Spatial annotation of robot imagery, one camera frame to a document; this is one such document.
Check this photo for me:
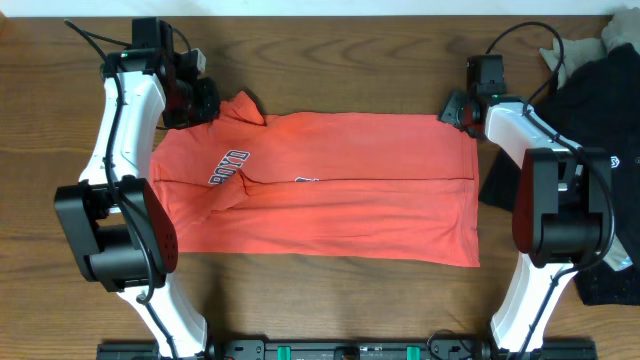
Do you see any orange red t-shirt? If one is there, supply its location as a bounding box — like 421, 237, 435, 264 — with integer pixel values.
150, 92, 479, 267

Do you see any grey cloth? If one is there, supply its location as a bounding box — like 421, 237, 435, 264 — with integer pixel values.
539, 7, 639, 89

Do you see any black garment with logo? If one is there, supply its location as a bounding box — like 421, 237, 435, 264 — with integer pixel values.
477, 43, 640, 307

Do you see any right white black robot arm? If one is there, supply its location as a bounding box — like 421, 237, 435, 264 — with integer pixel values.
438, 90, 616, 359

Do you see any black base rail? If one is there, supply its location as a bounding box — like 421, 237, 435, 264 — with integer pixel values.
96, 336, 599, 360

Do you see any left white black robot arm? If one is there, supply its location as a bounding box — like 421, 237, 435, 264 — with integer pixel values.
54, 47, 220, 359

